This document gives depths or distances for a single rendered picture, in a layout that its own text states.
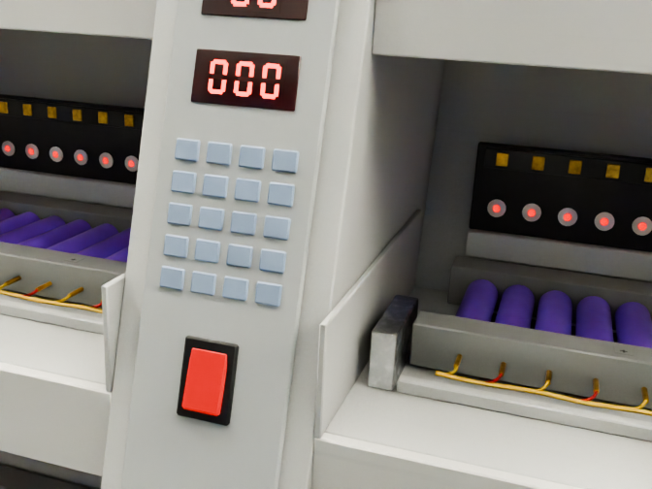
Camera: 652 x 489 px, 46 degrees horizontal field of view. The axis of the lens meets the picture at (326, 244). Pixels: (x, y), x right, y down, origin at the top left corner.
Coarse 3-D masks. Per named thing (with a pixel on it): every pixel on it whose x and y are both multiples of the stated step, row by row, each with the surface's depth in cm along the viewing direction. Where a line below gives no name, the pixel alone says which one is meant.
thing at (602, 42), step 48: (384, 0) 30; (432, 0) 30; (480, 0) 29; (528, 0) 29; (576, 0) 28; (624, 0) 28; (384, 48) 31; (432, 48) 30; (480, 48) 30; (528, 48) 29; (576, 48) 29; (624, 48) 28
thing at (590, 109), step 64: (0, 64) 59; (64, 64) 57; (128, 64) 55; (448, 64) 49; (448, 128) 49; (512, 128) 48; (576, 128) 47; (640, 128) 46; (448, 192) 49; (448, 256) 49
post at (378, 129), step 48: (336, 48) 30; (336, 96) 30; (384, 96) 34; (432, 96) 46; (144, 144) 33; (336, 144) 30; (384, 144) 36; (432, 144) 49; (144, 192) 33; (336, 192) 30; (384, 192) 37; (144, 240) 33; (336, 240) 30; (384, 240) 39; (144, 288) 33; (336, 288) 31; (288, 432) 31; (288, 480) 31
